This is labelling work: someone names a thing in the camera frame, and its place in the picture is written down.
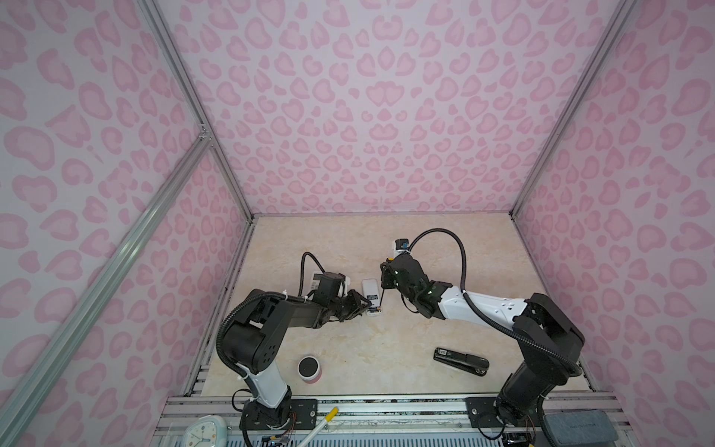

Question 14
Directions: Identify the black yellow handled screwdriver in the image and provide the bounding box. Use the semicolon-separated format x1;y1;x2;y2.
377;289;385;312

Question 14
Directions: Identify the black right camera cable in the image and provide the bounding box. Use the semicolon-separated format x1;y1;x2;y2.
406;227;469;297

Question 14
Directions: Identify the black camera cable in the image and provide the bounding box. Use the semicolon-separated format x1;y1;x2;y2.
297;250;328;297
406;227;469;297

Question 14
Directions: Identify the aluminium frame strut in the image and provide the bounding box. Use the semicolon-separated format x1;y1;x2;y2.
1;1;247;446
509;0;640;221

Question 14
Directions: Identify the aluminium frame strut left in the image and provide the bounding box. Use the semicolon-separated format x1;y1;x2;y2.
1;1;247;446

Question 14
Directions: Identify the red and white remote control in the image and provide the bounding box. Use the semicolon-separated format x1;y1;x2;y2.
361;279;382;316

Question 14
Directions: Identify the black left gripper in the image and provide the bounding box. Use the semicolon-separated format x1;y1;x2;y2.
328;289;372;322

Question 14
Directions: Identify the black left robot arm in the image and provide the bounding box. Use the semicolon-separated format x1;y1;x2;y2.
215;289;371;431

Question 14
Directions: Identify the black stapler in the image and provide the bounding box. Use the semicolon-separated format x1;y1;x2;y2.
433;348;490;376

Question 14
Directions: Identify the yellow capped white marker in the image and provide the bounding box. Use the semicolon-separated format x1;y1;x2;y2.
298;407;339;447

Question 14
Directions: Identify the aluminium frame strut right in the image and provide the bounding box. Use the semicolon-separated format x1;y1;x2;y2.
509;0;640;221

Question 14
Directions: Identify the grey cloth pad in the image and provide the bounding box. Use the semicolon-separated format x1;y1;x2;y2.
541;410;618;447

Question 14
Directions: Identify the black left camera cable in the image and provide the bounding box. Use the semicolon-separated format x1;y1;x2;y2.
297;250;328;297

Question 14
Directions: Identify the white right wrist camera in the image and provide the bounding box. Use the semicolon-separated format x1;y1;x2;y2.
392;238;411;258

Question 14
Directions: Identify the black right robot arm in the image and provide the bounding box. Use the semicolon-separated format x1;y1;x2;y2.
380;251;585;425

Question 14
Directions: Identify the white analog clock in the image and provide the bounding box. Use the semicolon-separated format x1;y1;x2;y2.
180;415;228;447

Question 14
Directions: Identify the pink black tape roll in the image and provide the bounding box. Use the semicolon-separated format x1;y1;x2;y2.
297;356;322;384

